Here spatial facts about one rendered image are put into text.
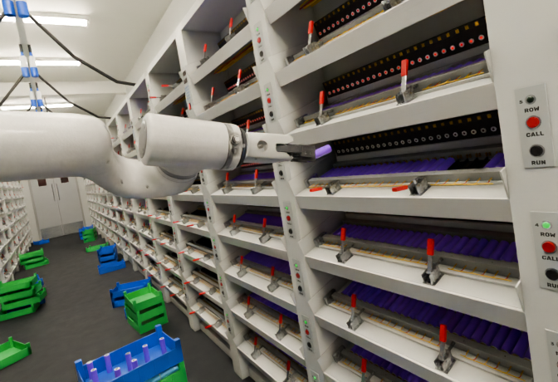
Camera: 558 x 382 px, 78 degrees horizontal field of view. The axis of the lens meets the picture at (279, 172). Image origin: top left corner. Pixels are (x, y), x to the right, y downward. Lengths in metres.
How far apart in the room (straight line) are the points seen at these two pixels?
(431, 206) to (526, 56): 0.30
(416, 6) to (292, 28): 0.52
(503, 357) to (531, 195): 0.36
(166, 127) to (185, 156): 0.05
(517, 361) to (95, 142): 0.84
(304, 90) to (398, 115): 0.45
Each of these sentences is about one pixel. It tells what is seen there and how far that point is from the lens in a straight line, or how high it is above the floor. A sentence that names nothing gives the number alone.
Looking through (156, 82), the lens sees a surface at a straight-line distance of 2.44.
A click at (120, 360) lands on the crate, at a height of 0.41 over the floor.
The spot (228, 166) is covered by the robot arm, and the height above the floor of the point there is 1.06.
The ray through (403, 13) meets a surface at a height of 1.29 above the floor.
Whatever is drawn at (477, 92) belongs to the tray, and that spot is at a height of 1.11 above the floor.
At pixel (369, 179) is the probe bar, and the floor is 0.97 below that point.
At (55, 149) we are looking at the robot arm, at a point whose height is 1.12.
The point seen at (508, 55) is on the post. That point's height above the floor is 1.16.
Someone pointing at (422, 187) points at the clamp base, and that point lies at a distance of 0.77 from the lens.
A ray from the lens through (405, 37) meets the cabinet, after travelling 1.01.
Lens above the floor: 1.06
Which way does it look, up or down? 3 degrees down
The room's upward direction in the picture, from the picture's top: 9 degrees counter-clockwise
